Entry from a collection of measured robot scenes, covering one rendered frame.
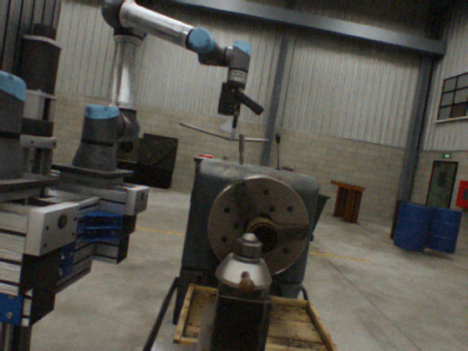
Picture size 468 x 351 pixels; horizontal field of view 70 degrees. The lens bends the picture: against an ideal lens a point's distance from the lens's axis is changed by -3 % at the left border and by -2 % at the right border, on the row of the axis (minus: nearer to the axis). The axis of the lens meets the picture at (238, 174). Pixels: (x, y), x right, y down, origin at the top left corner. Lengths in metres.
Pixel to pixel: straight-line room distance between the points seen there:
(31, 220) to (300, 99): 11.06
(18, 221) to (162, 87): 10.72
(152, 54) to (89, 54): 1.98
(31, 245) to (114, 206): 0.50
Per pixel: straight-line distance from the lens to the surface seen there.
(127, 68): 1.44
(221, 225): 1.06
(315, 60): 11.95
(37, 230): 0.78
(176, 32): 1.24
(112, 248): 1.27
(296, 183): 1.23
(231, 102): 1.25
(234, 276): 0.46
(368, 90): 12.41
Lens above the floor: 1.29
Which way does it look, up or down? 3 degrees down
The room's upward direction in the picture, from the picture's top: 9 degrees clockwise
